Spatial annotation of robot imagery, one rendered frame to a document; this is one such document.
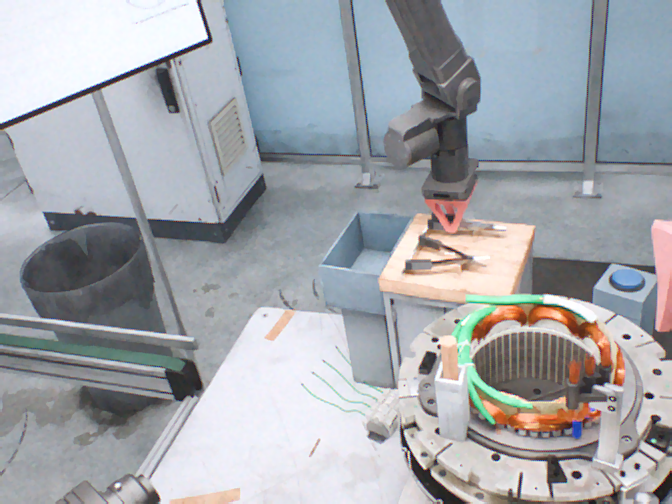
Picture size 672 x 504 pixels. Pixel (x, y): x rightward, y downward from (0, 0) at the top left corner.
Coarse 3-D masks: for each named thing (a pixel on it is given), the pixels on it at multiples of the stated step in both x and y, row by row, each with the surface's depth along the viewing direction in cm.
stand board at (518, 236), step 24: (408, 240) 117; (456, 240) 115; (480, 240) 114; (504, 240) 113; (528, 240) 113; (504, 264) 108; (384, 288) 111; (408, 288) 109; (432, 288) 107; (456, 288) 105; (480, 288) 105; (504, 288) 104
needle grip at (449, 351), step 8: (448, 336) 73; (448, 344) 72; (456, 344) 73; (448, 352) 73; (456, 352) 73; (448, 360) 73; (456, 360) 74; (448, 368) 74; (456, 368) 74; (448, 376) 75; (456, 376) 75
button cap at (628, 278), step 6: (618, 270) 107; (624, 270) 106; (630, 270) 106; (618, 276) 106; (624, 276) 105; (630, 276) 105; (636, 276) 105; (618, 282) 105; (624, 282) 104; (630, 282) 104; (636, 282) 104
